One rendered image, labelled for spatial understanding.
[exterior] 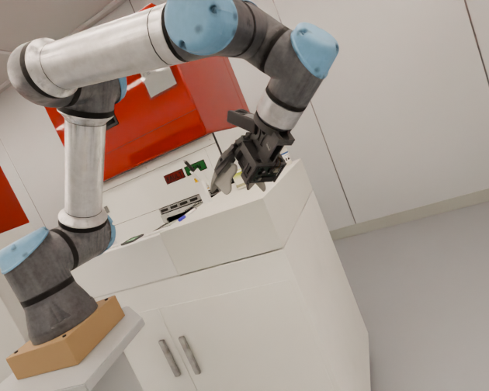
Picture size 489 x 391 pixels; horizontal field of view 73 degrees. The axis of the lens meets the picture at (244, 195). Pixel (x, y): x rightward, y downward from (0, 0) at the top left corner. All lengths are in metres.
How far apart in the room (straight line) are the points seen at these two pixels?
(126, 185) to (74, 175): 1.02
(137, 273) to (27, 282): 0.37
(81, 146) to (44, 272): 0.29
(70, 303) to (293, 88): 0.67
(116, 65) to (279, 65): 0.24
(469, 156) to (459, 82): 0.56
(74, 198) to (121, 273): 0.39
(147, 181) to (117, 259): 0.70
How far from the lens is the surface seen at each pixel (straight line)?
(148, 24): 0.49
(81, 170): 0.84
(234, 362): 1.15
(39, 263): 0.87
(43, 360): 0.90
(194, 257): 1.00
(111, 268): 1.20
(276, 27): 0.55
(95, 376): 0.76
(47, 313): 0.87
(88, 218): 0.91
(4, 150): 5.04
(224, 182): 0.65
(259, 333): 1.05
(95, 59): 0.55
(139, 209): 1.86
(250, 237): 0.90
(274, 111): 0.55
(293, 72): 0.52
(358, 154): 2.93
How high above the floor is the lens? 1.10
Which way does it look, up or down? 8 degrees down
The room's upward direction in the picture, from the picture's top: 23 degrees counter-clockwise
